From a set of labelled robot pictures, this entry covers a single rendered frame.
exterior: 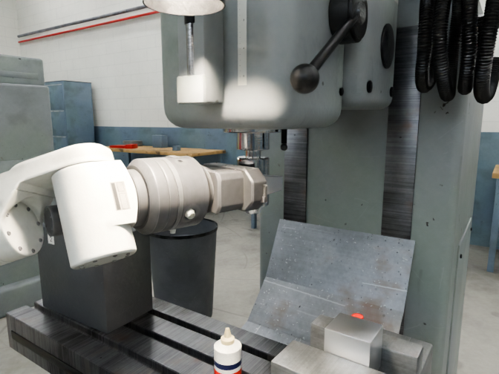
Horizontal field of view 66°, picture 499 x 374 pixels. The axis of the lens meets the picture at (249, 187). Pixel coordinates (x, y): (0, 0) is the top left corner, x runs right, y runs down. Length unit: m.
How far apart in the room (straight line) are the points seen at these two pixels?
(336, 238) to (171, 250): 1.65
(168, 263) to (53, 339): 1.67
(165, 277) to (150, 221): 2.11
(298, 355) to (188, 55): 0.39
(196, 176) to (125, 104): 7.03
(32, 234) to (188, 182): 0.18
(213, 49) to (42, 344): 0.67
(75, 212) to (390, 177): 0.64
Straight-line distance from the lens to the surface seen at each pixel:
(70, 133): 7.75
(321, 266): 0.91
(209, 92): 0.45
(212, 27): 0.46
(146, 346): 0.78
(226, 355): 0.59
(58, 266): 0.90
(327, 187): 0.91
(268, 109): 0.44
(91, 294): 0.84
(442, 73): 0.67
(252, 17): 0.46
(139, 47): 7.21
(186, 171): 0.45
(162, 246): 2.46
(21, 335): 0.97
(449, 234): 0.87
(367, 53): 0.62
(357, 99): 0.60
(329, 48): 0.46
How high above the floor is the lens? 1.32
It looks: 10 degrees down
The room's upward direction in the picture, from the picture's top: straight up
